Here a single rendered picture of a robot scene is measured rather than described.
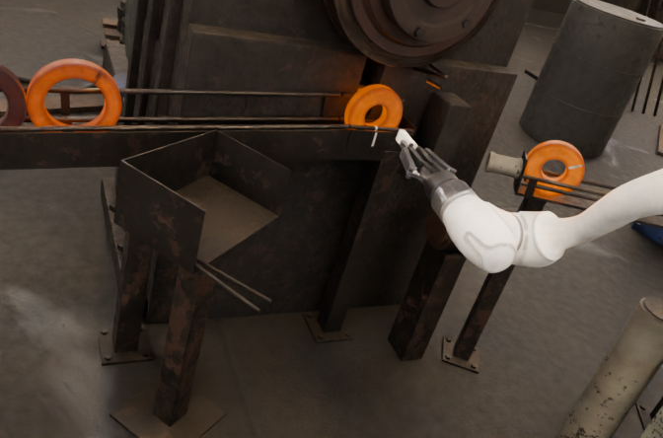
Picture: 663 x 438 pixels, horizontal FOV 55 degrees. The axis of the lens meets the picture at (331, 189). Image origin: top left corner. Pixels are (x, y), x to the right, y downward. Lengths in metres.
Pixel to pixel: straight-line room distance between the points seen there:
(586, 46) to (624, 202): 3.11
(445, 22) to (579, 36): 2.73
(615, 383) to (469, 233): 0.77
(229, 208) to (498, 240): 0.55
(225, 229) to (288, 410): 0.66
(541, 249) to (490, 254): 0.14
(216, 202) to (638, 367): 1.14
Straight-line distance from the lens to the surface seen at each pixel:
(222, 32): 1.52
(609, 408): 1.93
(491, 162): 1.78
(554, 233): 1.33
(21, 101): 1.42
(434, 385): 2.01
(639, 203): 1.09
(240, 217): 1.31
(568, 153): 1.80
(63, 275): 2.07
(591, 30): 4.17
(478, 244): 1.24
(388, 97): 1.63
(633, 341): 1.82
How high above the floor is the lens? 1.30
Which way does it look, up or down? 28 degrees down
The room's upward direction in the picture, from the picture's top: 17 degrees clockwise
